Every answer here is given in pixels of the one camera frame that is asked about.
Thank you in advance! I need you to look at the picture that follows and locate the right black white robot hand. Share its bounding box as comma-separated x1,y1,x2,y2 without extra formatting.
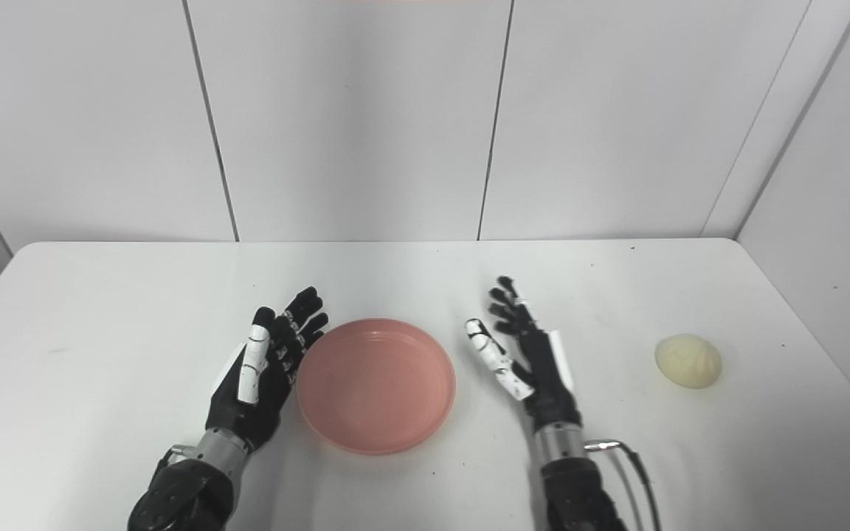
466,277,583,434

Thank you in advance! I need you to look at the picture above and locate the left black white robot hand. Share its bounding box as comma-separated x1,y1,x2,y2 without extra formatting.
204,286,330,451

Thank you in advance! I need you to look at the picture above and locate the pink plate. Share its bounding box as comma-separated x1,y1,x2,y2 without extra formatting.
296,318,457,455

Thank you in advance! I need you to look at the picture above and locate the cream steamed bun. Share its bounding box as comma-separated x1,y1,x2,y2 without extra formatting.
654,333,723,389

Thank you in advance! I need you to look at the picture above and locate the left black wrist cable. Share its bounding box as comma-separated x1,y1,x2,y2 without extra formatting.
152,445,197,480

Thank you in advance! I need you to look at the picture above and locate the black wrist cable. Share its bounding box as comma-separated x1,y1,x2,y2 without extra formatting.
584,440,663,531
152,445,197,480

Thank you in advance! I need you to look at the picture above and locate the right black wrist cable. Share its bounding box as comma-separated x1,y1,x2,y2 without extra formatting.
584,440,663,531

